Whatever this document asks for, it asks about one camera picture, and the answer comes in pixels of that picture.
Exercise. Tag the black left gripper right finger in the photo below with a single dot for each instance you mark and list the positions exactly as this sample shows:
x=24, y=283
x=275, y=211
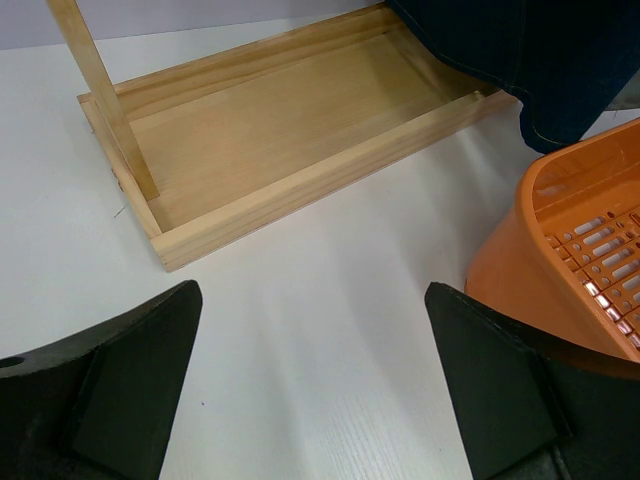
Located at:
x=528, y=404

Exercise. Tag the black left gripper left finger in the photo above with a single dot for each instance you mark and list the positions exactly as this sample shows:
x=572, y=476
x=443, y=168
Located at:
x=101, y=403

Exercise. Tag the dark blue denim garment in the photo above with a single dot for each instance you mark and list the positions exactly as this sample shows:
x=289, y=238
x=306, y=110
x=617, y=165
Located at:
x=565, y=61

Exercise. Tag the grey pleated skirt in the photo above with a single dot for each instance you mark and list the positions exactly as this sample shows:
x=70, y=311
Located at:
x=629, y=97

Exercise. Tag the orange plastic basket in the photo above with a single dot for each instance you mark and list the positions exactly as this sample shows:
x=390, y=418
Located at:
x=565, y=259

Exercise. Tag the wooden clothes rack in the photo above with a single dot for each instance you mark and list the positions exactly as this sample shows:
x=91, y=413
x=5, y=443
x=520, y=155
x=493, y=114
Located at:
x=213, y=149

